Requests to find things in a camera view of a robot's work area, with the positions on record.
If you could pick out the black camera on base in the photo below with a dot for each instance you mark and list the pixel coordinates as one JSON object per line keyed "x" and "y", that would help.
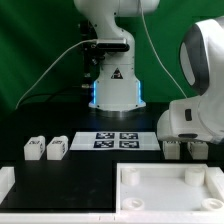
{"x": 111, "y": 45}

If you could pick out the white square tabletop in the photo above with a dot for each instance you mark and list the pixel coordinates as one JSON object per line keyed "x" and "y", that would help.
{"x": 169, "y": 187}

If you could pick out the white left obstacle block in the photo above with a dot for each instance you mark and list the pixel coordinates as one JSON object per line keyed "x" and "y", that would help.
{"x": 7, "y": 180}

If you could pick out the white tag sheet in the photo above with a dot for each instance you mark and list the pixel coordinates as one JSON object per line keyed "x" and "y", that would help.
{"x": 115, "y": 141}

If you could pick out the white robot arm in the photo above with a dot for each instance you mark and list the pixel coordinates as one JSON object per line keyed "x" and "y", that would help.
{"x": 117, "y": 90}

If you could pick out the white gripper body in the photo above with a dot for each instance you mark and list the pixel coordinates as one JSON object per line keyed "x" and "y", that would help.
{"x": 211, "y": 114}

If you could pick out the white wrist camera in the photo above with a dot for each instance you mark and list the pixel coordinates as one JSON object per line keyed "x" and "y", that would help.
{"x": 181, "y": 122}

